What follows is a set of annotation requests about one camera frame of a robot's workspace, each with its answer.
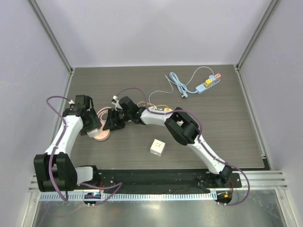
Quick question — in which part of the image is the pink plug adapter on strip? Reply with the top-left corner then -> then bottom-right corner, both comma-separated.
214,73 -> 221,82

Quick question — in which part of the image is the yellow plug adapter on strip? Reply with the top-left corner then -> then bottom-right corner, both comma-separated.
204,78 -> 213,87

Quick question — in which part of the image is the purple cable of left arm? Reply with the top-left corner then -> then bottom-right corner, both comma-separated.
46,96 -> 123,206

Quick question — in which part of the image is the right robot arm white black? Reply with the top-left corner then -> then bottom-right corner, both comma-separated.
103,96 -> 232,187

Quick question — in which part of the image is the right aluminium frame post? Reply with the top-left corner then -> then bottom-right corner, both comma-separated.
234,0 -> 281,71

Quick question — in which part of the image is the light blue power strip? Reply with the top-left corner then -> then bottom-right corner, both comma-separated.
195,79 -> 220,94

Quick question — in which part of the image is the yellow thin cable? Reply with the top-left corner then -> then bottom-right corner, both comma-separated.
138,101 -> 168,112

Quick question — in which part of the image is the aluminium frame rail front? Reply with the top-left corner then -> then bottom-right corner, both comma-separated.
28,170 -> 288,192

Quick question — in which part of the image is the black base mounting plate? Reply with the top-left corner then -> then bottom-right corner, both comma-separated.
79,169 -> 242,203

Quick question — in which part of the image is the left aluminium frame post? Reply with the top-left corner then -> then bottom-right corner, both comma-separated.
27,0 -> 73,74

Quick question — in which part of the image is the light blue power cable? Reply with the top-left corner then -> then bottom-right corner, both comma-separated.
147,66 -> 214,105

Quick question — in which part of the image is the aluminium frame post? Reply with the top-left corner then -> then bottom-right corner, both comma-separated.
234,0 -> 281,71
27,0 -> 73,74

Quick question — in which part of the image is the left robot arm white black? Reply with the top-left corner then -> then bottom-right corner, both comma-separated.
34,95 -> 102,192

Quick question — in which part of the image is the white slotted cable duct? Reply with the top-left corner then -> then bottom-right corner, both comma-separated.
39,192 -> 217,201

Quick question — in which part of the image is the white cube socket tiger sticker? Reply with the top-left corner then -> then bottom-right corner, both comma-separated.
87,128 -> 100,138

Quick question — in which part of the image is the yellow orange plug adapter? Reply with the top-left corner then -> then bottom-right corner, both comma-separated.
163,107 -> 172,112

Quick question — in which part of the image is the white cube socket plain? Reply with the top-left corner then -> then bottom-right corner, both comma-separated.
150,139 -> 166,157

